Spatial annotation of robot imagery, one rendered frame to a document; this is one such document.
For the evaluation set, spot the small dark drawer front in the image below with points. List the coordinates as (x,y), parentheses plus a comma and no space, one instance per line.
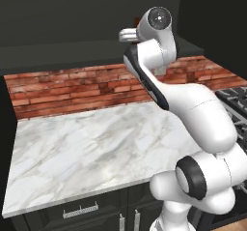
(138,194)

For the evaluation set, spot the wide dark drawer front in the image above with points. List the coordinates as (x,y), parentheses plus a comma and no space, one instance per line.
(96,202)

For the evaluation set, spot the dark cabinet door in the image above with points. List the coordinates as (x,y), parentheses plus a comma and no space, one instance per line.
(148,217)
(106,225)

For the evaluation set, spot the black gas range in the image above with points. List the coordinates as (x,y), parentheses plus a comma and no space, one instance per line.
(234,99)

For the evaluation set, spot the dark range hood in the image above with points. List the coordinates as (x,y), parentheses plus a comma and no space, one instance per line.
(225,25)

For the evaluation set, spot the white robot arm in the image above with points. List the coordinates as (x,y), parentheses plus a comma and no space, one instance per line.
(199,119)

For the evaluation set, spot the dark upper cabinet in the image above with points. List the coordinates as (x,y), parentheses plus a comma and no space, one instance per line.
(80,15)

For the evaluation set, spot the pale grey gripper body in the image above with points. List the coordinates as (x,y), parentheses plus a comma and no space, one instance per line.
(128,35)

